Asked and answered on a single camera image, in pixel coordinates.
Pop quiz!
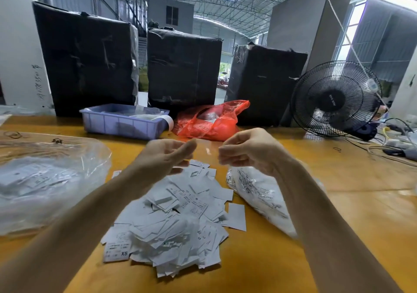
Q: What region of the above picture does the red plastic bag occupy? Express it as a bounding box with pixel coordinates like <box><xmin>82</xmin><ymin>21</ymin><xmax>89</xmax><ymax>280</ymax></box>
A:
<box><xmin>172</xmin><ymin>99</ymin><xmax>251</xmax><ymax>142</ymax></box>

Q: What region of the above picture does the pile of white labels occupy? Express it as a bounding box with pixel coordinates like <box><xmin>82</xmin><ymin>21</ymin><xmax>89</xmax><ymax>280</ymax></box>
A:
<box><xmin>100</xmin><ymin>159</ymin><xmax>248</xmax><ymax>279</ymax></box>

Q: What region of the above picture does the clear plastic bag black print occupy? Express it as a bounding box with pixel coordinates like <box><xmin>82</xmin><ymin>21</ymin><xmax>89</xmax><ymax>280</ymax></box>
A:
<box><xmin>225</xmin><ymin>166</ymin><xmax>327</xmax><ymax>238</ymax></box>

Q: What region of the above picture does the person's left hand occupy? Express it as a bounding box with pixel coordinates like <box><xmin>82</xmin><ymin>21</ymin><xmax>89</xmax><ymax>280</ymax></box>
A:
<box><xmin>128</xmin><ymin>138</ymin><xmax>198</xmax><ymax>187</ymax></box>

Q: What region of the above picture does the white pillar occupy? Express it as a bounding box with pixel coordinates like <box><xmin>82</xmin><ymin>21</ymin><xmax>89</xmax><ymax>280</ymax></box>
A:
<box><xmin>0</xmin><ymin>0</ymin><xmax>54</xmax><ymax>113</ymax></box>

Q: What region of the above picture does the grey cabin with window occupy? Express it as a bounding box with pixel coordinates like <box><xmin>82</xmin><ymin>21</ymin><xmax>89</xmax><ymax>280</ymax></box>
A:
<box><xmin>148</xmin><ymin>0</ymin><xmax>195</xmax><ymax>34</ymax></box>

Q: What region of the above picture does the person's right hand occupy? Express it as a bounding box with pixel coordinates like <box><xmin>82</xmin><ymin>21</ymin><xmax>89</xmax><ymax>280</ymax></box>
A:
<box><xmin>218</xmin><ymin>127</ymin><xmax>301</xmax><ymax>177</ymax></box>

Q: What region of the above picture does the blue plastic bin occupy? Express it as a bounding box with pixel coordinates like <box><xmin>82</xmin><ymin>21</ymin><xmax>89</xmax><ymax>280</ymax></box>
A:
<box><xmin>79</xmin><ymin>103</ymin><xmax>175</xmax><ymax>141</ymax></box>

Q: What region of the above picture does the large clear bag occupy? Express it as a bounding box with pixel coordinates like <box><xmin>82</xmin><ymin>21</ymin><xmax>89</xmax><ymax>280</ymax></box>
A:
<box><xmin>0</xmin><ymin>131</ymin><xmax>113</xmax><ymax>237</ymax></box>

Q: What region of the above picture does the large black wrapped bale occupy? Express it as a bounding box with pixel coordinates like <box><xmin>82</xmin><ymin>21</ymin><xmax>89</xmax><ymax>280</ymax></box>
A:
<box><xmin>225</xmin><ymin>43</ymin><xmax>309</xmax><ymax>128</ymax></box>
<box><xmin>33</xmin><ymin>2</ymin><xmax>139</xmax><ymax>118</ymax></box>
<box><xmin>146</xmin><ymin>28</ymin><xmax>224</xmax><ymax>116</ymax></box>

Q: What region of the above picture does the person's right forearm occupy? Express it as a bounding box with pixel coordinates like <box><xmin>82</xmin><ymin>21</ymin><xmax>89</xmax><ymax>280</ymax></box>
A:
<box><xmin>277</xmin><ymin>159</ymin><xmax>404</xmax><ymax>293</ymax></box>

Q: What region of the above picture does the bundle of cables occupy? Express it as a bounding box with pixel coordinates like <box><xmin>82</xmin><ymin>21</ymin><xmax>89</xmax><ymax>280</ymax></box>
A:
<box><xmin>345</xmin><ymin>117</ymin><xmax>417</xmax><ymax>167</ymax></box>

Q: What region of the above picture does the person's left forearm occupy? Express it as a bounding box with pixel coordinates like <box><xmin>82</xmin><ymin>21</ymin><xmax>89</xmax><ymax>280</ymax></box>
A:
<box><xmin>0</xmin><ymin>171</ymin><xmax>152</xmax><ymax>293</ymax></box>

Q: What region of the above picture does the black table fan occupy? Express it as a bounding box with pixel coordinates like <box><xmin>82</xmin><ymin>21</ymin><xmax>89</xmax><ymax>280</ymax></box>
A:
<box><xmin>291</xmin><ymin>60</ymin><xmax>384</xmax><ymax>138</ymax></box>

